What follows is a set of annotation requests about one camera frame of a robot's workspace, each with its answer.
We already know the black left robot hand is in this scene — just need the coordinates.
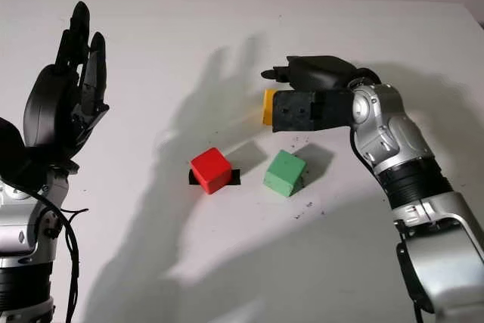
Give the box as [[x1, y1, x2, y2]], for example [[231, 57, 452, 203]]
[[22, 0, 111, 167]]

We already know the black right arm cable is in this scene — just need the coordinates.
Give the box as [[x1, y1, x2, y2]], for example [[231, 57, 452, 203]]
[[349, 129, 379, 176]]

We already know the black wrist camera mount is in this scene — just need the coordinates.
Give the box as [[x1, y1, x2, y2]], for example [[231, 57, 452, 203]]
[[271, 87, 356, 134], [0, 116, 52, 192]]

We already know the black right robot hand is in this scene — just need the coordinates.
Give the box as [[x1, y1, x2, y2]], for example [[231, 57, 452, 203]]
[[259, 54, 383, 93]]

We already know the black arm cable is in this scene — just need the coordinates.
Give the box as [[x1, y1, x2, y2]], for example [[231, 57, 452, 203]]
[[0, 175, 90, 323], [349, 129, 379, 176]]

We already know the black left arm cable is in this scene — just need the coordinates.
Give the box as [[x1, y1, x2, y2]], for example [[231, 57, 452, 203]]
[[0, 175, 90, 323]]

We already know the green block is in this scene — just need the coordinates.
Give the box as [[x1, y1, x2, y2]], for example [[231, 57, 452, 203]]
[[262, 149, 307, 198]]

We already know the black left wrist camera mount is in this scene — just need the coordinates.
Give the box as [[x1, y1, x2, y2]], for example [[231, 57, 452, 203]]
[[0, 116, 52, 192]]

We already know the yellow block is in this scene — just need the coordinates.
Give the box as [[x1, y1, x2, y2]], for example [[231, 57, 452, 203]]
[[262, 89, 279, 126]]

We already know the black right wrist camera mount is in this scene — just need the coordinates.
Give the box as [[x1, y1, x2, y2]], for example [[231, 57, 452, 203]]
[[271, 87, 356, 134]]

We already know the black tape strip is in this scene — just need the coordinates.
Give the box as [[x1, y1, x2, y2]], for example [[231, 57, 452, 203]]
[[188, 167, 242, 187]]

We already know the red block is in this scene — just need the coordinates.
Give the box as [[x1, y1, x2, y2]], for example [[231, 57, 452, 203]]
[[190, 148, 233, 196]]

